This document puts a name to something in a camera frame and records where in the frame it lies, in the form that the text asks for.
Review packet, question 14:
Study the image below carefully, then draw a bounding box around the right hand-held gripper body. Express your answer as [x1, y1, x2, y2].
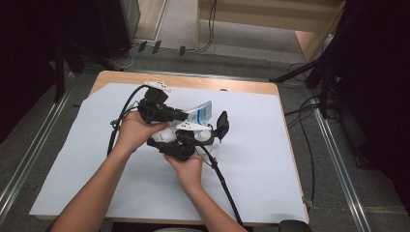
[156, 121, 212, 162]

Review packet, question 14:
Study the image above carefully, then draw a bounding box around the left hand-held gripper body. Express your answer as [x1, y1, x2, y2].
[137, 80, 177, 125]

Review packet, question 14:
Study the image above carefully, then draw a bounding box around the blue and white pouch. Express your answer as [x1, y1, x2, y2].
[151, 100, 214, 143]

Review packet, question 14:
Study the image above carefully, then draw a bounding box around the clear container with black lid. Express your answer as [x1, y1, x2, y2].
[192, 110, 230, 157]

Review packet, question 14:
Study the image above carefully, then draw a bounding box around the person's left hand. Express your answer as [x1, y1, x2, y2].
[115, 110, 169, 157]

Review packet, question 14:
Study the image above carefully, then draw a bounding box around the person's right hand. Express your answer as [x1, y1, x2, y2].
[163, 155, 203, 191]

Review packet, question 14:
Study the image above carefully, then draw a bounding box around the wooden table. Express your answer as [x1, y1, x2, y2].
[28, 70, 310, 226]

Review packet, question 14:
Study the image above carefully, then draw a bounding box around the white paper sheet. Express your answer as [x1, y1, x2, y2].
[28, 82, 308, 225]

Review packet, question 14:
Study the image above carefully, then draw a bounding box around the white rounded object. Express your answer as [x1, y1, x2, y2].
[153, 226, 197, 232]

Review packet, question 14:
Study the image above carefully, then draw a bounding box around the dark grey cabinet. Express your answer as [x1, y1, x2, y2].
[96, 0, 141, 59]

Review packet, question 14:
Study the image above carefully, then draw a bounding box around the black metal stand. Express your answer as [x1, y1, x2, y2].
[47, 38, 124, 104]

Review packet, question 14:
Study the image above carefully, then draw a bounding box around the light wooden shelf unit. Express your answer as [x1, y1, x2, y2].
[194, 0, 347, 64]

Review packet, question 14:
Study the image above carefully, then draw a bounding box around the black chair armrest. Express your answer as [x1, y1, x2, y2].
[278, 219, 313, 232]

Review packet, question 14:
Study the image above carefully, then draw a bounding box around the dark curtain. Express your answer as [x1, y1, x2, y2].
[0, 0, 107, 143]
[335, 0, 410, 214]

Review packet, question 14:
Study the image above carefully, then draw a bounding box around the black tripod stand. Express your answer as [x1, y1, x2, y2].
[269, 47, 342, 120]

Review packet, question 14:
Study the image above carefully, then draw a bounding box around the left hand-held gripper cable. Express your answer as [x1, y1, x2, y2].
[106, 84, 149, 156]

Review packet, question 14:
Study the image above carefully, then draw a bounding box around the hand-held gripper cable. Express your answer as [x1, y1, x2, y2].
[106, 84, 149, 156]
[185, 136, 245, 226]

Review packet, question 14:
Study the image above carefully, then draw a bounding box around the right hand-held gripper cable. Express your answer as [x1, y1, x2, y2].
[185, 136, 245, 226]

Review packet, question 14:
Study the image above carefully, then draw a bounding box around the white floor cable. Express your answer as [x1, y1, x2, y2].
[107, 44, 143, 71]

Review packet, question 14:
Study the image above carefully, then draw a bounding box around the black hanging cable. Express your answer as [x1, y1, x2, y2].
[196, 0, 218, 53]

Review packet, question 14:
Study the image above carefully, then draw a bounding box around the black floor cable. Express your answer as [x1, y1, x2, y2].
[283, 62, 323, 207]

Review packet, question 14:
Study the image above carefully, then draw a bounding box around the metal floor rail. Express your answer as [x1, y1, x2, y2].
[308, 96, 371, 232]
[0, 72, 75, 223]

